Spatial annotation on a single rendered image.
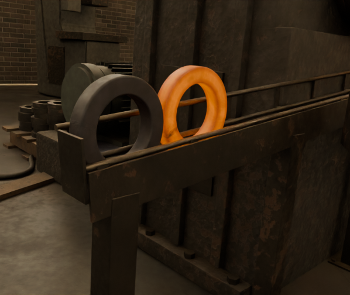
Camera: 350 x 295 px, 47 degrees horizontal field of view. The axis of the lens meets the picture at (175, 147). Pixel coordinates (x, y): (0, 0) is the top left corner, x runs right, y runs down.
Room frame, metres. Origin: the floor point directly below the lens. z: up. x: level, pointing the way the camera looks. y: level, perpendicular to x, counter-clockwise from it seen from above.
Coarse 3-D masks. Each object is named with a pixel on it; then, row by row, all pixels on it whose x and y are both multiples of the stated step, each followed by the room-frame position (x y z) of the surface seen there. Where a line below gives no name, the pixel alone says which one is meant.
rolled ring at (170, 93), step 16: (176, 80) 0.76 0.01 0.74; (192, 80) 0.78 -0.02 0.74; (208, 80) 0.82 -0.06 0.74; (160, 96) 0.76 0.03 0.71; (176, 96) 0.76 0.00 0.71; (208, 96) 0.85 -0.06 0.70; (224, 96) 0.86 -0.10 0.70; (176, 112) 0.76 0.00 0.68; (208, 112) 0.86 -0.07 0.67; (224, 112) 0.86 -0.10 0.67; (176, 128) 0.76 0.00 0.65; (208, 128) 0.84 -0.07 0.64
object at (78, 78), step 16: (80, 64) 2.11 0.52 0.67; (96, 64) 2.24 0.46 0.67; (112, 64) 2.17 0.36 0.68; (128, 64) 2.29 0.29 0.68; (64, 80) 2.19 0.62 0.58; (80, 80) 2.07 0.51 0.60; (64, 96) 2.18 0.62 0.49; (64, 112) 2.18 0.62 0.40; (112, 112) 2.04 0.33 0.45; (112, 128) 2.12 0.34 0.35; (128, 128) 2.22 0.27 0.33; (48, 144) 2.23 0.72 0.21; (112, 144) 2.12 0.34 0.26; (128, 144) 2.09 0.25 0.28; (48, 160) 2.23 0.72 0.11
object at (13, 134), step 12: (24, 108) 2.77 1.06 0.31; (36, 108) 2.60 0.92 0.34; (48, 108) 2.45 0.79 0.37; (60, 108) 2.41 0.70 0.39; (24, 120) 2.77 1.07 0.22; (36, 120) 2.60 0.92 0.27; (48, 120) 2.45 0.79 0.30; (60, 120) 2.41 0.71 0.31; (12, 132) 2.73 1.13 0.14; (24, 132) 2.73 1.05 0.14; (36, 132) 2.61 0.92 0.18; (12, 144) 2.86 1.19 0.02; (24, 144) 2.70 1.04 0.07; (24, 156) 2.58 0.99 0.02
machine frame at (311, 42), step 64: (192, 0) 1.39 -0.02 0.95; (256, 0) 1.24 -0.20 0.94; (320, 0) 1.35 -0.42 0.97; (192, 64) 1.37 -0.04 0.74; (256, 64) 1.22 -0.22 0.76; (320, 64) 1.28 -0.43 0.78; (192, 128) 1.38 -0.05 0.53; (192, 192) 1.37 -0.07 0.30; (256, 192) 1.18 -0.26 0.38; (320, 192) 1.39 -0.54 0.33; (192, 256) 1.30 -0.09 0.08; (256, 256) 1.16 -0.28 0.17; (320, 256) 1.45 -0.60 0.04
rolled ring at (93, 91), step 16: (96, 80) 0.66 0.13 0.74; (112, 80) 0.65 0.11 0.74; (128, 80) 0.67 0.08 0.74; (144, 80) 0.70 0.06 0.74; (80, 96) 0.64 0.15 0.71; (96, 96) 0.62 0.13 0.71; (112, 96) 0.65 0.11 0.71; (128, 96) 0.71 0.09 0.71; (144, 96) 0.70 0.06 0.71; (80, 112) 0.61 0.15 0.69; (96, 112) 0.62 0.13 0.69; (144, 112) 0.72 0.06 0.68; (160, 112) 0.73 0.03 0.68; (80, 128) 0.61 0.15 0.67; (96, 128) 0.63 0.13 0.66; (144, 128) 0.73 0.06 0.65; (160, 128) 0.73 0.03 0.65; (96, 144) 0.63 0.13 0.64; (144, 144) 0.71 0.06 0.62; (96, 160) 0.63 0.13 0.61
